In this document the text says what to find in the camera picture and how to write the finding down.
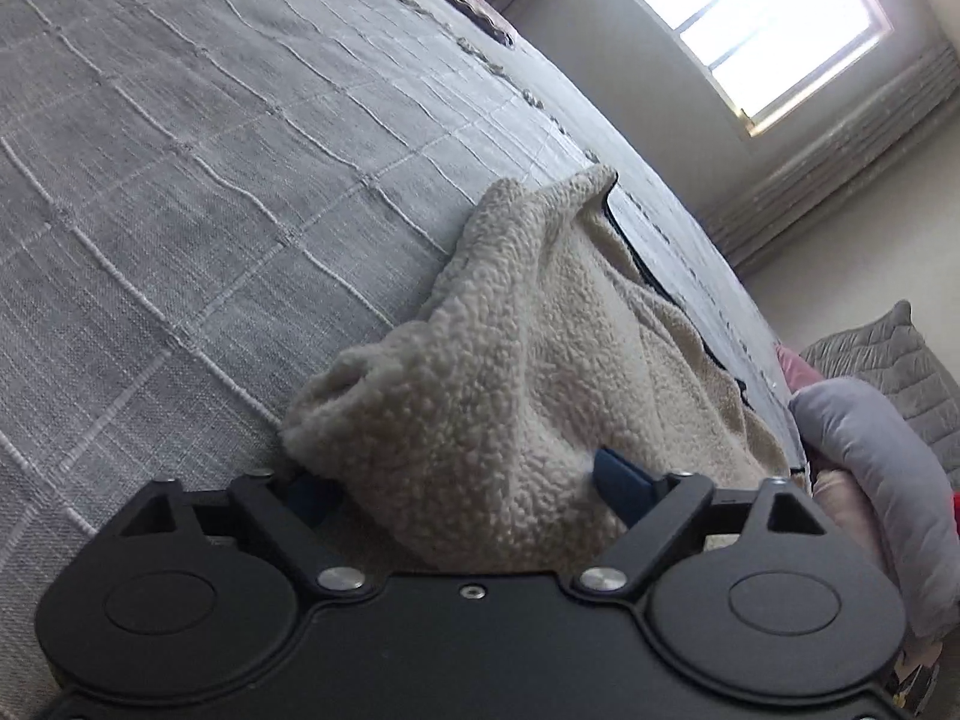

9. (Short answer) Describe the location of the cream fleece zip jacket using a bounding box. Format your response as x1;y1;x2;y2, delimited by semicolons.
281;163;809;571

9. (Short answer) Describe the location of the grey checked bedspread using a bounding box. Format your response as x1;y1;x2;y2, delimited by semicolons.
0;0;807;691

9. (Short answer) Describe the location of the lilac pillow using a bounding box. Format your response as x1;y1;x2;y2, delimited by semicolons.
787;379;960;642

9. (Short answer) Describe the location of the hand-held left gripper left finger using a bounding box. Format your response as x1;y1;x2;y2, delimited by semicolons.
120;469;368;593

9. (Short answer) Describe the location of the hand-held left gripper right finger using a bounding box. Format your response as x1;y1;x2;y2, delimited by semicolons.
574;448;826;592

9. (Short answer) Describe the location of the grey quilted headboard cushion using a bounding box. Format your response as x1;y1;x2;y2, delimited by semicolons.
799;300;960;470

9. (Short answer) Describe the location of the window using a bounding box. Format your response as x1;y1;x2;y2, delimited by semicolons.
585;0;901;137

